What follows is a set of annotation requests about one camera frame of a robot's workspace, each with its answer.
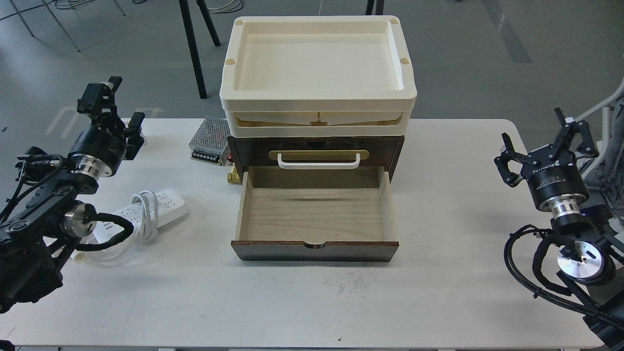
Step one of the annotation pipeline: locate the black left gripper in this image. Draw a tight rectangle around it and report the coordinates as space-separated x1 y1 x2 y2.
68 76 145 177

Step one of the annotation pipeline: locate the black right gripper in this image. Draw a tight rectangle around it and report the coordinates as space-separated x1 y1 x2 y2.
494 108 600 213

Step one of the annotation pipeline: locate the white power strip with cable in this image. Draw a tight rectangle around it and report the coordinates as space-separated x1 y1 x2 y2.
71 189 189 262

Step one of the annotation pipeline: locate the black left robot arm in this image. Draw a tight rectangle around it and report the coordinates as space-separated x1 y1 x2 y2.
0 76 145 313

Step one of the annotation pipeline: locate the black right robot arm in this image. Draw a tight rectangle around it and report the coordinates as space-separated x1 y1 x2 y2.
494 108 623 351

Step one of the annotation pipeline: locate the metal power supply unit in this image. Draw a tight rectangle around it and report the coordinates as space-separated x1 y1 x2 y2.
189 118 231 166

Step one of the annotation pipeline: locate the brass fitting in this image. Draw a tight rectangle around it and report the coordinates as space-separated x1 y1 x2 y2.
227 165 242 185

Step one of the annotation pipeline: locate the black stand leg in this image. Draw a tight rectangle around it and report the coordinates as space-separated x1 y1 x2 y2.
178 0 221 99

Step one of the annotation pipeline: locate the open wooden drawer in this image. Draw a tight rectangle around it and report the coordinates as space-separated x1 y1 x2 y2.
231 166 399 262

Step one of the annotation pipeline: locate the cream plastic tray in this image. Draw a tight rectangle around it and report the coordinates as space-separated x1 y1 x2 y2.
220 15 417 138

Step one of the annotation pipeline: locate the white drawer handle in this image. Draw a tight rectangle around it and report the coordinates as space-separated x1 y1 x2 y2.
277 153 361 170

